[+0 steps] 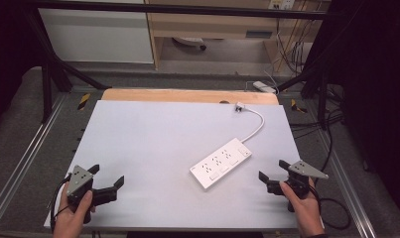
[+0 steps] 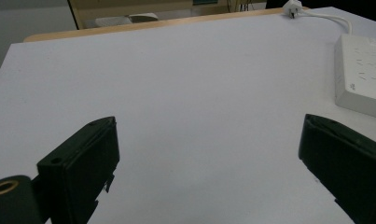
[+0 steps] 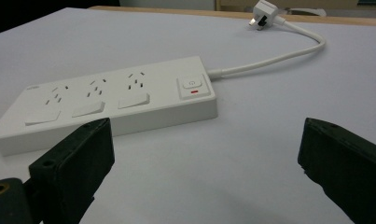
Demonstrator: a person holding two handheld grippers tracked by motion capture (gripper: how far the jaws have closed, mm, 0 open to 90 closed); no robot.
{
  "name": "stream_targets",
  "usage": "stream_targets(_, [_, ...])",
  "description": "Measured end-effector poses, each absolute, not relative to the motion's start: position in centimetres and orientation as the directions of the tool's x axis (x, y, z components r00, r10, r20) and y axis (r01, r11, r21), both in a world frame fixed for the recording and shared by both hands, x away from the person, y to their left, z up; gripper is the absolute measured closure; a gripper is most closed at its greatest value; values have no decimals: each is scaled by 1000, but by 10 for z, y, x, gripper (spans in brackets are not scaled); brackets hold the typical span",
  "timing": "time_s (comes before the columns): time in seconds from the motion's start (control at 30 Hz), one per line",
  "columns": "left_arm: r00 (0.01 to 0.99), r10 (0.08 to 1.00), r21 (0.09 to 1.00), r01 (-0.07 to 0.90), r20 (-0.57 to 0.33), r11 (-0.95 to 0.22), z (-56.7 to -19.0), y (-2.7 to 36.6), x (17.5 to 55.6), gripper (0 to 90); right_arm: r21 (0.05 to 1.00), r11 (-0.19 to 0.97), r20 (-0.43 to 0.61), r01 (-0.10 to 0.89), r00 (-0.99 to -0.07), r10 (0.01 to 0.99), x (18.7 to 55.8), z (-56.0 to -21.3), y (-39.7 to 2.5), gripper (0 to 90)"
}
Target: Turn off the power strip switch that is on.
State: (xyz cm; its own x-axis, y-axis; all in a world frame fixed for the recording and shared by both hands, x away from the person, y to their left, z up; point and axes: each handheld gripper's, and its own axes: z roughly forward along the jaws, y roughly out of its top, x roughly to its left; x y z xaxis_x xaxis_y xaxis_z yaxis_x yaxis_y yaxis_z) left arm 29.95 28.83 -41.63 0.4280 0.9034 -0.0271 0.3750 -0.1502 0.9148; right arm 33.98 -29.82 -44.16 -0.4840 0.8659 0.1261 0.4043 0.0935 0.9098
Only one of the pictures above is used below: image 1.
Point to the wooden board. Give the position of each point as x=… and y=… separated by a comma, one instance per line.
x=187, y=96

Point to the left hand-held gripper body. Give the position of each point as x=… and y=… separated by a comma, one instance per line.
x=79, y=181

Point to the white cabinet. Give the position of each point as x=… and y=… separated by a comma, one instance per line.
x=98, y=36

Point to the black metal crossbar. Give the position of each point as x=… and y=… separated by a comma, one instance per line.
x=174, y=9

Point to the yellow black tape strip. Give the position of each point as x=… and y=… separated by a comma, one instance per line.
x=84, y=101
x=297, y=107

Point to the person's left hand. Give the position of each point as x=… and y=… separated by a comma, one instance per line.
x=71, y=216

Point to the aluminium rail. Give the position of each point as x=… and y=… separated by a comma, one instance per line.
x=349, y=191
x=28, y=155

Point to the white wall socket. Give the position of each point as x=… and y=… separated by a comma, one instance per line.
x=282, y=4

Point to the black metal stand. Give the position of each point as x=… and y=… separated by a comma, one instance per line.
x=52, y=72
x=315, y=76

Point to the person's right hand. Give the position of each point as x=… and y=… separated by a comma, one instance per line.
x=305, y=211

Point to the white chair base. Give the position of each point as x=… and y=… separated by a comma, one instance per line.
x=189, y=41

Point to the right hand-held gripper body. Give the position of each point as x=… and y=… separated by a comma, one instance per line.
x=301, y=172

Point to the white plug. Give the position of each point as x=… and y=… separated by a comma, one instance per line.
x=239, y=106

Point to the wooden desk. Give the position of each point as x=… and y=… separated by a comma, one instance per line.
x=214, y=23

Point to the white power adapter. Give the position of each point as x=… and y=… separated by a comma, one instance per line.
x=263, y=87

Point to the white power strip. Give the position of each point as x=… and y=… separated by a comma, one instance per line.
x=220, y=163

